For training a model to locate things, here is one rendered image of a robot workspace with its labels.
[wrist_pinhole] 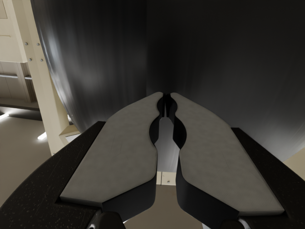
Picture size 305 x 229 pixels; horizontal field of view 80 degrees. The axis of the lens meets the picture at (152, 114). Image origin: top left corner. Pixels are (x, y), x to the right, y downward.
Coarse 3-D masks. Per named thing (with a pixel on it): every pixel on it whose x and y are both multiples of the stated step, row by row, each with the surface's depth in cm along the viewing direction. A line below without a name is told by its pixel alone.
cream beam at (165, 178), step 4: (160, 172) 75; (164, 172) 75; (168, 172) 75; (172, 172) 75; (160, 176) 76; (164, 176) 76; (168, 176) 76; (172, 176) 76; (160, 180) 77; (164, 180) 77; (168, 180) 77; (172, 180) 77; (168, 184) 78; (172, 184) 78
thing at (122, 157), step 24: (120, 120) 8; (144, 120) 8; (96, 144) 7; (120, 144) 7; (144, 144) 7; (96, 168) 6; (120, 168) 6; (144, 168) 6; (72, 192) 5; (96, 192) 5; (120, 192) 5; (144, 192) 6; (120, 216) 6
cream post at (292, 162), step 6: (300, 150) 37; (294, 156) 38; (300, 156) 38; (282, 162) 39; (288, 162) 38; (294, 162) 38; (300, 162) 38; (294, 168) 39; (300, 168) 39; (300, 174) 40
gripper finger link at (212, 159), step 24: (168, 96) 11; (192, 120) 9; (216, 120) 9; (192, 144) 7; (216, 144) 7; (240, 144) 7; (192, 168) 6; (216, 168) 6; (240, 168) 6; (192, 192) 6; (216, 192) 5; (240, 192) 5; (264, 192) 5; (192, 216) 6; (216, 216) 6
